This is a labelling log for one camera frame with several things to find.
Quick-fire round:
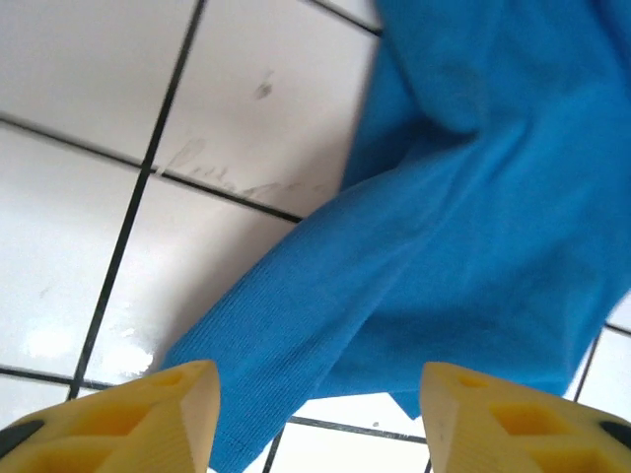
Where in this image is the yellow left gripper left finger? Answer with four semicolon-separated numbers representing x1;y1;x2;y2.
0;359;222;473

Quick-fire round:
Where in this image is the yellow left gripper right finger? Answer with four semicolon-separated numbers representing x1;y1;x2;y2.
418;362;631;473

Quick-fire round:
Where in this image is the blue tank top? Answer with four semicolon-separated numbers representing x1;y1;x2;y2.
160;0;631;472

